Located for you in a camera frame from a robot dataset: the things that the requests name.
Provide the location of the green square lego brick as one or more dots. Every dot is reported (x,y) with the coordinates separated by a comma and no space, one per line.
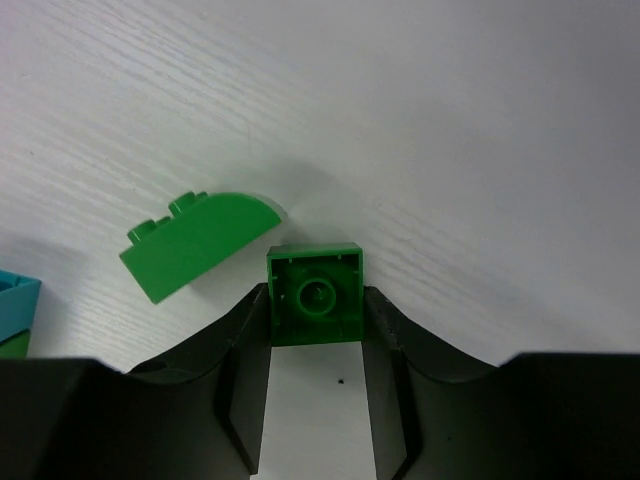
(15,347)

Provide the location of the green hollow square lego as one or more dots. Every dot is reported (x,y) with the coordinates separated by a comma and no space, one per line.
(316,293)

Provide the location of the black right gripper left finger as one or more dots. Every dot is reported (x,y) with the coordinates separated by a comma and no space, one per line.
(201,412)

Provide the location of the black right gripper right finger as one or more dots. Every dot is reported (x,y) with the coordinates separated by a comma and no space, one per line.
(430,404)

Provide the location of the teal cube lego brick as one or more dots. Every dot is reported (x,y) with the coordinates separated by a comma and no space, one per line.
(18,300)

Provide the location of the green curved lego brick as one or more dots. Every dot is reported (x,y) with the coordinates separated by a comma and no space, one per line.
(201,231)

